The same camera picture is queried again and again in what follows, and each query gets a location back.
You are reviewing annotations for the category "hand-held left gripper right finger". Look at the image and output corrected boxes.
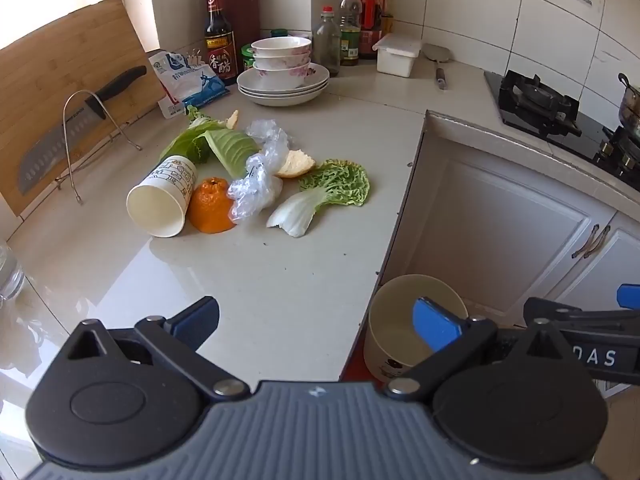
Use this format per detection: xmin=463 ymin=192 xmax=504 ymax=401
xmin=384 ymin=296 xmax=576 ymax=401

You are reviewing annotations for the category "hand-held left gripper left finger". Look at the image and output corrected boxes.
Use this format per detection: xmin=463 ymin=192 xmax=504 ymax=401
xmin=65 ymin=296 xmax=251 ymax=401

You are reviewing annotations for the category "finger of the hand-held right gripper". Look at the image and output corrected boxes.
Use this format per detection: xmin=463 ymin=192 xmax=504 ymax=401
xmin=522 ymin=296 xmax=640 ymax=333
xmin=616 ymin=283 xmax=640 ymax=309

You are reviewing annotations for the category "white round bin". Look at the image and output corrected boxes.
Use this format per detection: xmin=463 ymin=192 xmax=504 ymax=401
xmin=363 ymin=274 xmax=470 ymax=386

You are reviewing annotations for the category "large orange peel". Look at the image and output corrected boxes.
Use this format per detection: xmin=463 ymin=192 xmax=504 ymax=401
xmin=187 ymin=176 xmax=237 ymax=234

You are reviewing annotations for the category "white printed paper cup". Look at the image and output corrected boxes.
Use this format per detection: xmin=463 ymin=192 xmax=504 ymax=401
xmin=126 ymin=155 xmax=199 ymax=239

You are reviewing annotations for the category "clear plastic bag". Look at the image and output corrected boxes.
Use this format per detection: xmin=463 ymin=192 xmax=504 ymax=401
xmin=227 ymin=118 xmax=291 ymax=225

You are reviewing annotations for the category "napa cabbage leaf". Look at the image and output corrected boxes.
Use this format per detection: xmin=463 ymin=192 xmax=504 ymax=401
xmin=266 ymin=159 xmax=372 ymax=239

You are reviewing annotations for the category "pale bread piece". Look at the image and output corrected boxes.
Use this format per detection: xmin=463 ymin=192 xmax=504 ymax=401
xmin=274 ymin=149 xmax=317 ymax=179

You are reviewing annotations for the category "white cabinet door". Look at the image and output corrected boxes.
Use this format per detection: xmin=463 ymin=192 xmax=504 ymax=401
xmin=382 ymin=130 xmax=619 ymax=333
xmin=542 ymin=212 xmax=640 ymax=313

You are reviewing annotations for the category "pale green cabbage leaf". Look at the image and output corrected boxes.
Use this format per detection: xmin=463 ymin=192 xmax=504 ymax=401
xmin=197 ymin=128 xmax=262 ymax=181

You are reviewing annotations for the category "dark green cabbage leaf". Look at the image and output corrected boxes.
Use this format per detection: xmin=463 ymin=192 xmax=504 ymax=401
xmin=159 ymin=119 xmax=221 ymax=165

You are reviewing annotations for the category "metal pot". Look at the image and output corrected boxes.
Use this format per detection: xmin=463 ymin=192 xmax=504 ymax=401
xmin=617 ymin=72 xmax=640 ymax=146

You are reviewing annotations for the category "small frilly cabbage leaf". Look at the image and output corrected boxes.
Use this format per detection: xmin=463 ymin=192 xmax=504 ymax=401
xmin=186 ymin=104 xmax=227 ymax=131

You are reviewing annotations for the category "black gas stove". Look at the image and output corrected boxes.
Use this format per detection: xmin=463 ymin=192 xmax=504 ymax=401
xmin=483 ymin=69 xmax=640 ymax=187

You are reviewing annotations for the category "white blue salt bag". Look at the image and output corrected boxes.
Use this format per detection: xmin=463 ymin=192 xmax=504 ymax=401
xmin=148 ymin=50 xmax=231 ymax=120

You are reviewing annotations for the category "white plate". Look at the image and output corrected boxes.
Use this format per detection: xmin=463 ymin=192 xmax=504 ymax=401
xmin=236 ymin=63 xmax=331 ymax=93
xmin=238 ymin=85 xmax=329 ymax=101
xmin=242 ymin=91 xmax=326 ymax=107

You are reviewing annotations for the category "white floral bowl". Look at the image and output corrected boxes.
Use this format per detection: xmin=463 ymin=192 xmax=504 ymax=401
xmin=250 ymin=36 xmax=313 ymax=59
xmin=252 ymin=53 xmax=312 ymax=71
xmin=253 ymin=63 xmax=311 ymax=90

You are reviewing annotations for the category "metal spatula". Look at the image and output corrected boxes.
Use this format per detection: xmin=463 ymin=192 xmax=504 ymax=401
xmin=422 ymin=42 xmax=454 ymax=90

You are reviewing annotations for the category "white lidded plastic container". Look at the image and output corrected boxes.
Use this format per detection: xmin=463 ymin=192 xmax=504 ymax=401
xmin=374 ymin=33 xmax=422 ymax=79

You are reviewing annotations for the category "dark vinegar bottle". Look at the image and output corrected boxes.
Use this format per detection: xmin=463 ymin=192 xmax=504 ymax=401
xmin=203 ymin=0 xmax=239 ymax=86

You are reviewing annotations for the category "wooden cutting board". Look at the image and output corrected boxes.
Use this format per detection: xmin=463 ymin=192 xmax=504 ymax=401
xmin=0 ymin=0 xmax=162 ymax=217

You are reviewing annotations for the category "glass bottle red cap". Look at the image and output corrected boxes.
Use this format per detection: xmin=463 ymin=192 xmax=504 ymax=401
xmin=312 ymin=5 xmax=342 ymax=79

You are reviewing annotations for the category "dark red knife block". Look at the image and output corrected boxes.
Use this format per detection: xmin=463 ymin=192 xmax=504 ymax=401
xmin=220 ymin=0 xmax=264 ymax=57

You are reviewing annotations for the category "green label oil bottle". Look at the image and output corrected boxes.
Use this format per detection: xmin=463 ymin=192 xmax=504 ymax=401
xmin=338 ymin=0 xmax=363 ymax=67

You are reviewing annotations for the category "red label sauce bottle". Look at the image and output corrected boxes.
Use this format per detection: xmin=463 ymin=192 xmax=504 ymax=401
xmin=358 ymin=0 xmax=384 ymax=59
xmin=372 ymin=0 xmax=396 ymax=36

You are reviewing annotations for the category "metal cabinet handle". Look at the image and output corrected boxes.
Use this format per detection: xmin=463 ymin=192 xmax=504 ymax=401
xmin=572 ymin=224 xmax=601 ymax=259
xmin=583 ymin=225 xmax=612 ymax=260

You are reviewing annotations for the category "black handled kitchen knife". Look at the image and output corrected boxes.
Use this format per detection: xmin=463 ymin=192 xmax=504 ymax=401
xmin=18 ymin=65 xmax=149 ymax=196

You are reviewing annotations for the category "metal wire rack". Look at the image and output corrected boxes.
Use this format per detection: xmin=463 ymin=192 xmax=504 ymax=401
xmin=54 ymin=89 xmax=144 ymax=206

